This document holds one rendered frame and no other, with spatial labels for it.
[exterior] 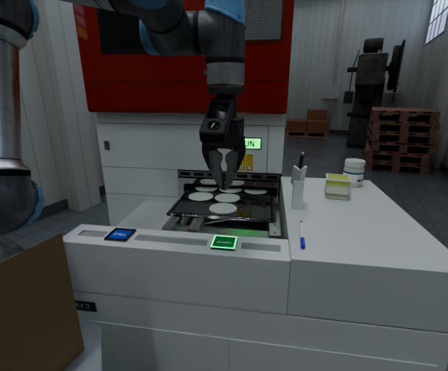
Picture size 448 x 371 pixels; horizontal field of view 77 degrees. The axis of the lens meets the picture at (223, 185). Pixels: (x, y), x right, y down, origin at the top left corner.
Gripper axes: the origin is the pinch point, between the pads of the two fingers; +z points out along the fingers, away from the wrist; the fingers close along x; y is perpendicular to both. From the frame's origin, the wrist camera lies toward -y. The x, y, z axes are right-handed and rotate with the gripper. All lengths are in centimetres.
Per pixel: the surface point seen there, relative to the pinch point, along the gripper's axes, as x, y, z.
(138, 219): 40, 38, 29
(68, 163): 207, 215, 55
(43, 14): 204, 214, -89
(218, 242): 1.2, 0.5, 14.3
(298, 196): -18.6, 23.4, 9.9
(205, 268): 3.5, -4.0, 18.5
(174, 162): 31, 59, 10
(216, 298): 1.0, -4.0, 26.4
